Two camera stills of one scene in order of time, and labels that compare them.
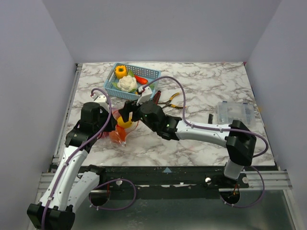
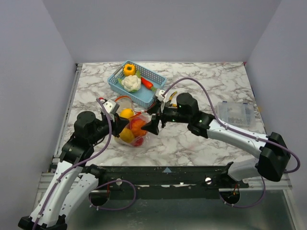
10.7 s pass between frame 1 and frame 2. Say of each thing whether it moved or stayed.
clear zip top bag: moved
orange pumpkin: moved
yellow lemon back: moved
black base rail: stayed
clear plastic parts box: stayed
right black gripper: moved
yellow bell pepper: moved
